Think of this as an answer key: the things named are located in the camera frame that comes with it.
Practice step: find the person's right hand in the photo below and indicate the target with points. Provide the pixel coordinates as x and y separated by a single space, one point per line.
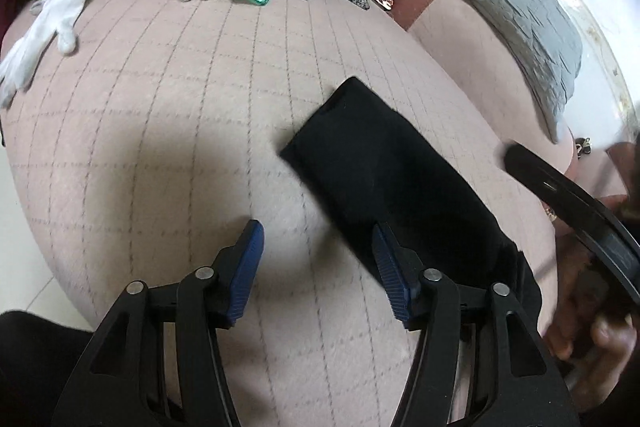
575 302

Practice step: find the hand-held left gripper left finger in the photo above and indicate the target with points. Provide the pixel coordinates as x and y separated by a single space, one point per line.
242 267

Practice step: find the dark cloth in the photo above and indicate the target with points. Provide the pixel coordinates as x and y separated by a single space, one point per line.
35 372

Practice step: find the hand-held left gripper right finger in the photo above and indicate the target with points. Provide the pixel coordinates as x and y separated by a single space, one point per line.
395 277

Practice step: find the small beaded trinket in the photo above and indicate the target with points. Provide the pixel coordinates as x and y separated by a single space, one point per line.
582 146

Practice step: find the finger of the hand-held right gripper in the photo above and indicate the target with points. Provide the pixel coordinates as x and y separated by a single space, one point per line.
545 177

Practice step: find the grey quilted pillow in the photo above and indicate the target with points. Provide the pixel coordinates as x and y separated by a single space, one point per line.
510 2

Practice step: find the black pants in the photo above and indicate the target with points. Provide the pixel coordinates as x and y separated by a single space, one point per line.
380 157

